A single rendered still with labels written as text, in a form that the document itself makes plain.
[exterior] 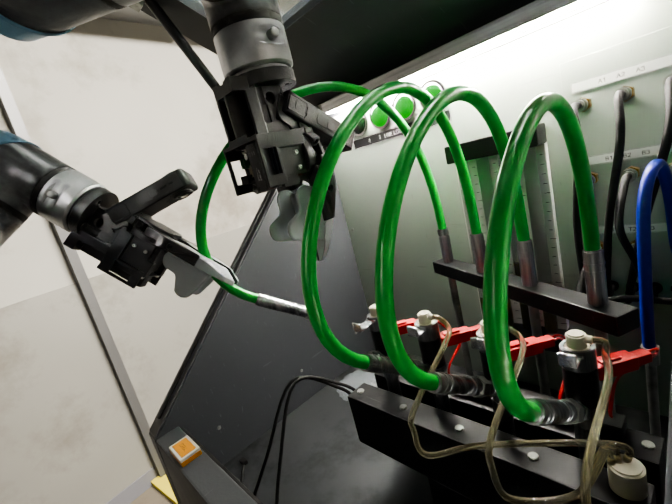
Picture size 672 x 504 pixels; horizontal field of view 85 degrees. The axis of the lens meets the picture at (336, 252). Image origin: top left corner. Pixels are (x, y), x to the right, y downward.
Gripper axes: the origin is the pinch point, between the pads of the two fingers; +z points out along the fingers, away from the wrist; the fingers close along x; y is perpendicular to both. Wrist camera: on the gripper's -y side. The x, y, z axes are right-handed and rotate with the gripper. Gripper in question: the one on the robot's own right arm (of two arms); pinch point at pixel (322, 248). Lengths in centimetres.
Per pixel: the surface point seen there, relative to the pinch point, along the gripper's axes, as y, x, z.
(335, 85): -13.2, -4.1, -20.1
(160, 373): -10, -172, 71
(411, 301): -33.9, -16.0, 23.8
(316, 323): 10.0, 8.9, 3.9
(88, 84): -28, -176, -77
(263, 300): 4.0, -10.9, 6.3
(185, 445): 17.8, -21.6, 24.8
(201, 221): 8.1, -12.8, -6.6
